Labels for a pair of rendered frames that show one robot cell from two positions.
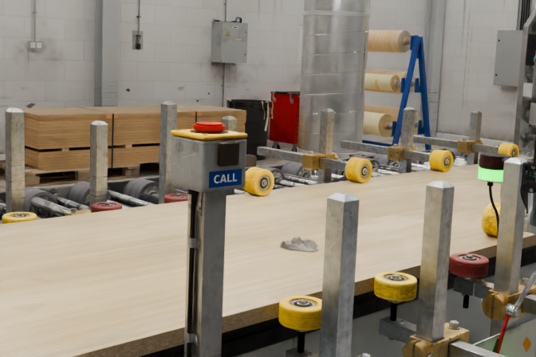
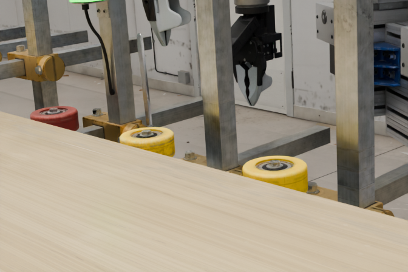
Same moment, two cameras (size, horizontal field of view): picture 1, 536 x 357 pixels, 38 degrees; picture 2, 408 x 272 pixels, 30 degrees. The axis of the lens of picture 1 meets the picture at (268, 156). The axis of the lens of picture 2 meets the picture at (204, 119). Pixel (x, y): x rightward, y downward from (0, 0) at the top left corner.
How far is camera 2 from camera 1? 1.56 m
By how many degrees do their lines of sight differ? 88
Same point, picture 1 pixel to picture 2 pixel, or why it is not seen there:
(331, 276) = (366, 87)
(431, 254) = (227, 70)
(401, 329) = not seen: hidden behind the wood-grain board
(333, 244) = (365, 47)
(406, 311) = not seen: hidden behind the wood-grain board
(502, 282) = (127, 110)
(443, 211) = (227, 16)
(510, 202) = (119, 18)
